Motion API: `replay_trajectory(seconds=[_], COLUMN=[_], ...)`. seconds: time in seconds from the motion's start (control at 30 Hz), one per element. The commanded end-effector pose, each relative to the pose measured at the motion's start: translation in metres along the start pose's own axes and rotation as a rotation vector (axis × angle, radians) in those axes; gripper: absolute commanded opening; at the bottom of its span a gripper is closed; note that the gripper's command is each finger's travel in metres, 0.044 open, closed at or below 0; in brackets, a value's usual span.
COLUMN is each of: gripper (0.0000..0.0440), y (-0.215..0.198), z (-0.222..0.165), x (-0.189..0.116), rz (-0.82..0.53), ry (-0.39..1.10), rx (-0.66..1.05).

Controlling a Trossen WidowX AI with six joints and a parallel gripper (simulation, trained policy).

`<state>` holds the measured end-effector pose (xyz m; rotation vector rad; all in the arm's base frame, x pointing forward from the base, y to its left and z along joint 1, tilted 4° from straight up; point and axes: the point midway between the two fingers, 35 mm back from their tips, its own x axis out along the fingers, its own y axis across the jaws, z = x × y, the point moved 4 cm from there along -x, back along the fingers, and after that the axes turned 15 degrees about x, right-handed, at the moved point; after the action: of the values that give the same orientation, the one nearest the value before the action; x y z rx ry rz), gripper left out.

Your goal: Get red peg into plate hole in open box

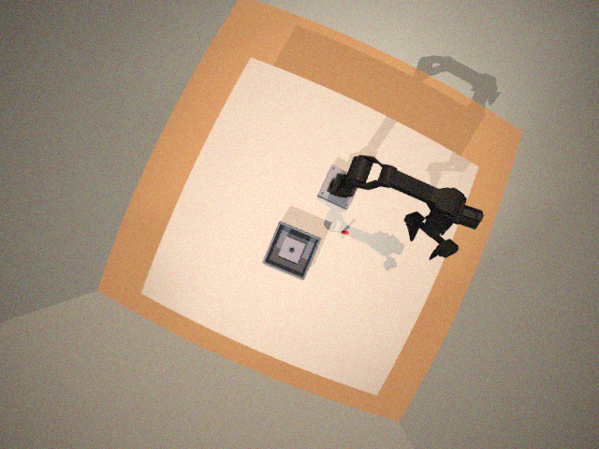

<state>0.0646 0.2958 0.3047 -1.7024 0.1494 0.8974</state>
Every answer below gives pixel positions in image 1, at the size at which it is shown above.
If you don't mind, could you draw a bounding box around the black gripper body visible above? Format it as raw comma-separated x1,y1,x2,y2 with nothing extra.
404,211,459,258

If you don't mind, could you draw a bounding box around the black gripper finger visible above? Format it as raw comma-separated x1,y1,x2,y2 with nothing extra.
406,224,419,241
429,249,441,261

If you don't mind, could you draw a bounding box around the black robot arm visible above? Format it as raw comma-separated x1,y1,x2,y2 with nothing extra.
328,155,484,236

